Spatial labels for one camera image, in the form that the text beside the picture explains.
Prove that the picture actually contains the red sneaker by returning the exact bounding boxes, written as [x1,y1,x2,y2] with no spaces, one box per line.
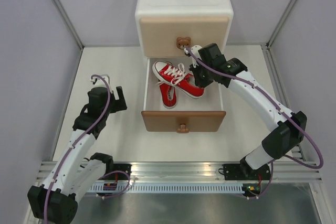
[152,61,205,99]
[158,81,177,109]

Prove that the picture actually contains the brown bottom drawer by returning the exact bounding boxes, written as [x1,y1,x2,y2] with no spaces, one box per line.
[141,58,226,132]

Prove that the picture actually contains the brown bear knob top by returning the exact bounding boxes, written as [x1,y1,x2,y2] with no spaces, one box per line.
[176,37,191,50]

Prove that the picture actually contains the bear knob bottom drawer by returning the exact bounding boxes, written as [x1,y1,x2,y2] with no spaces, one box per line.
[176,124,190,134]

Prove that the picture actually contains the beige top drawer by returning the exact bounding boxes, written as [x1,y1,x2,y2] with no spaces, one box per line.
[139,15,229,58]

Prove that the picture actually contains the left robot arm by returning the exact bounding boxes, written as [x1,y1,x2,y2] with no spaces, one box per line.
[27,87,127,223]

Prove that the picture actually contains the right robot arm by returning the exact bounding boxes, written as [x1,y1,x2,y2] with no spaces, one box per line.
[184,43,307,179]

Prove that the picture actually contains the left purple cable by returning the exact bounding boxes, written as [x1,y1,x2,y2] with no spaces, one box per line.
[43,73,132,221]

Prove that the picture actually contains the purple cable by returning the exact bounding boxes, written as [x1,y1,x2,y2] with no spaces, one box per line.
[183,47,324,200]
[43,73,132,221]

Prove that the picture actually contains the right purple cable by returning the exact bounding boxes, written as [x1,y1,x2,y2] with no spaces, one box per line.
[183,47,324,200]

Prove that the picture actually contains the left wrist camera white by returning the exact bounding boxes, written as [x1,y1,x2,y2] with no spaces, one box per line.
[90,74,111,90]

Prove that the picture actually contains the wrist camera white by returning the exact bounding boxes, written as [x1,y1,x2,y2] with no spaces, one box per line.
[90,74,111,90]
[183,45,202,68]

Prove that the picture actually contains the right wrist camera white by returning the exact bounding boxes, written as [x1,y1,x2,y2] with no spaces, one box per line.
[183,45,202,68]

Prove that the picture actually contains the right aluminium frame post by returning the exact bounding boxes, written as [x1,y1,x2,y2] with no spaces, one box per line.
[260,0,299,106]

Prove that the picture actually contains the aluminium frame post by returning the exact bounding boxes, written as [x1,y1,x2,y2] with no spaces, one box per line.
[260,0,299,106]
[51,0,84,51]

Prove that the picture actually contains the white slotted cable duct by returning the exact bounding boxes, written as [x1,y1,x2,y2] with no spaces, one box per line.
[88,183,245,194]

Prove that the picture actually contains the left aluminium frame post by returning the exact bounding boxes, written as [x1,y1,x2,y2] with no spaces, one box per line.
[51,0,84,51]

